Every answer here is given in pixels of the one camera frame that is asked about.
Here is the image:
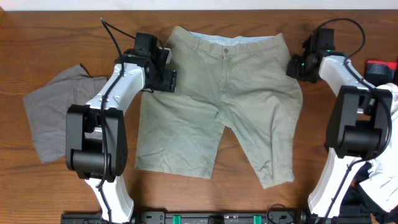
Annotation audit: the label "white shirt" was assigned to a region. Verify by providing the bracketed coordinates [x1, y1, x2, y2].
[356, 83, 397, 212]

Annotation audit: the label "folded grey shorts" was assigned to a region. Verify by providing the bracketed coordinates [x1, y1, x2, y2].
[23, 64, 108, 163]

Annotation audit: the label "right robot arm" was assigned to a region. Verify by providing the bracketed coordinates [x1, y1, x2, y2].
[287, 27, 392, 223]

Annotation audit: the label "black garment with red band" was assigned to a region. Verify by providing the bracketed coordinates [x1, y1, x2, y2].
[343, 60, 397, 223]

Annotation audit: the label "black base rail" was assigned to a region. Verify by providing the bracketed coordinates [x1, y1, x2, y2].
[60, 210, 373, 224]

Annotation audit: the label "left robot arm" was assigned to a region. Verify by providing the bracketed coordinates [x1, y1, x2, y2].
[61, 32, 177, 223]

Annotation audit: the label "khaki shorts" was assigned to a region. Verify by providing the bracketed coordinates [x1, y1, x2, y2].
[135, 26, 303, 189]

